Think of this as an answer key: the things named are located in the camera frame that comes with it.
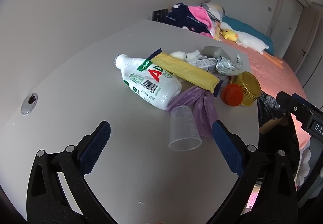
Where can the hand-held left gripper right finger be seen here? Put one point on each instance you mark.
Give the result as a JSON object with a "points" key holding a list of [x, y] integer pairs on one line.
{"points": [[227, 148]]}

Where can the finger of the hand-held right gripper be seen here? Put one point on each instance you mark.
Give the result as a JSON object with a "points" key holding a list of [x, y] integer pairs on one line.
{"points": [[290, 104], [306, 102]]}

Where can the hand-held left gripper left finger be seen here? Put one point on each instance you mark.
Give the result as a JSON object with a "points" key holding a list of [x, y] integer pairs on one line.
{"points": [[97, 143]]}

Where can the black trash bag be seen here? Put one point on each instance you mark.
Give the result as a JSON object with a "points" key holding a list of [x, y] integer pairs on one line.
{"points": [[270, 108]]}

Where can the purple plastic bag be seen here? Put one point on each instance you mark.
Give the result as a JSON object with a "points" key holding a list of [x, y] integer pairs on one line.
{"points": [[204, 110]]}

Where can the gold plastic jar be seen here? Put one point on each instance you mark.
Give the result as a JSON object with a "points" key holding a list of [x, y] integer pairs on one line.
{"points": [[248, 85]]}

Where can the clear plastic cup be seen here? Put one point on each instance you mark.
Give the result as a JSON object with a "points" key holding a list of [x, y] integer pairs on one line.
{"points": [[184, 125]]}

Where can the orange plastic lid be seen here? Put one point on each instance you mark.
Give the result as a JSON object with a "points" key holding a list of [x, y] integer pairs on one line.
{"points": [[232, 95]]}

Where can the white plastic milk bottle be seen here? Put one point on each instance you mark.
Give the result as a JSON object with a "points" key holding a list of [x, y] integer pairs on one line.
{"points": [[151, 92]]}

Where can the silver foil wrapper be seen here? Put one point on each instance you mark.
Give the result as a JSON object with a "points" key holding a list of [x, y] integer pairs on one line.
{"points": [[225, 66]]}

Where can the yellow snack packet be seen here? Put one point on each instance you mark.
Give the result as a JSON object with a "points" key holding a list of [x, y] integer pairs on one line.
{"points": [[186, 72]]}

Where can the bed with pink sheet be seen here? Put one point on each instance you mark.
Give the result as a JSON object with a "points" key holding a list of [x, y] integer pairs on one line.
{"points": [[272, 72]]}

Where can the white room door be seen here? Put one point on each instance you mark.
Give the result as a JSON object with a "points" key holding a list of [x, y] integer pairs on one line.
{"points": [[310, 37]]}

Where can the white goose plush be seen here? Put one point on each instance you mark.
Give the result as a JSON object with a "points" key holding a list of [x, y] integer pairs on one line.
{"points": [[249, 39]]}

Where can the teal pillow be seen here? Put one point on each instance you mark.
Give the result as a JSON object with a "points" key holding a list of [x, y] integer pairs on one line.
{"points": [[249, 29]]}

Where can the white carton box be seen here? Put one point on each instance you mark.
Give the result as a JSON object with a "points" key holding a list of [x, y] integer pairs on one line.
{"points": [[201, 63]]}

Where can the yellow duck plush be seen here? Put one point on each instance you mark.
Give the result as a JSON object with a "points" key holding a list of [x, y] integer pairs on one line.
{"points": [[229, 34]]}

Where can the white closet door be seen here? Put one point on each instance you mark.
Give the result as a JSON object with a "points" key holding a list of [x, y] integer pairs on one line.
{"points": [[285, 12]]}

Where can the grey corner guard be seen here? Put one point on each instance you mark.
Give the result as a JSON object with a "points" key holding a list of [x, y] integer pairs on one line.
{"points": [[214, 50]]}

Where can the chequered pillow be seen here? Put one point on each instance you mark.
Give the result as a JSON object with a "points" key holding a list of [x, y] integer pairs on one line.
{"points": [[214, 13]]}

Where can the pink fleece blanket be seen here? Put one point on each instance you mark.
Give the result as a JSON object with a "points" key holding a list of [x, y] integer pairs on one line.
{"points": [[199, 13]]}

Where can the black wall socket panel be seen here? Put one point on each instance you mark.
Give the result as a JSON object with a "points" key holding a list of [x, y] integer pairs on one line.
{"points": [[160, 15]]}

